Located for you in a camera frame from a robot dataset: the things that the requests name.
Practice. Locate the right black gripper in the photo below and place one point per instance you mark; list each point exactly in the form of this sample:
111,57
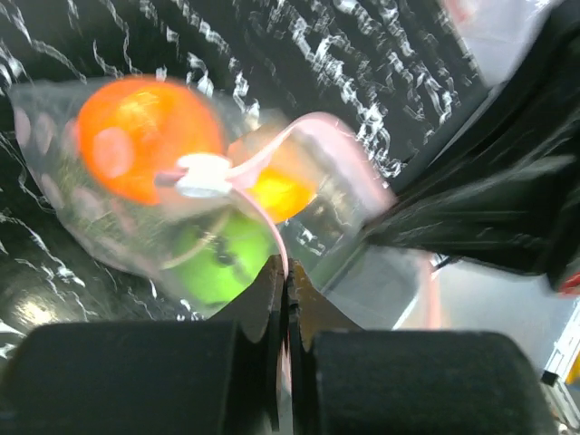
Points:
523,218

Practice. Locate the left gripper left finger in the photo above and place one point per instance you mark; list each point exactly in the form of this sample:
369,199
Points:
219,376

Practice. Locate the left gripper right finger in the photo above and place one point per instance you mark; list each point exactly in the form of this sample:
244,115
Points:
347,380

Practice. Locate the green striped watermelon toy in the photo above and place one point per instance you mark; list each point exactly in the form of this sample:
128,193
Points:
219,264

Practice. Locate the clear zip top bag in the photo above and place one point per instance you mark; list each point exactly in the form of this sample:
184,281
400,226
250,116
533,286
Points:
377,287

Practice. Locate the orange fruit toy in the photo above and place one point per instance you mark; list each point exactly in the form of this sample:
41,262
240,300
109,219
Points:
133,128

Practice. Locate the green netted melon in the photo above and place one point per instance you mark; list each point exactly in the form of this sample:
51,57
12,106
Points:
122,234

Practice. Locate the black marble pattern mat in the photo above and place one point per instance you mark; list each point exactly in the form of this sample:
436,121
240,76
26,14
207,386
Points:
393,70

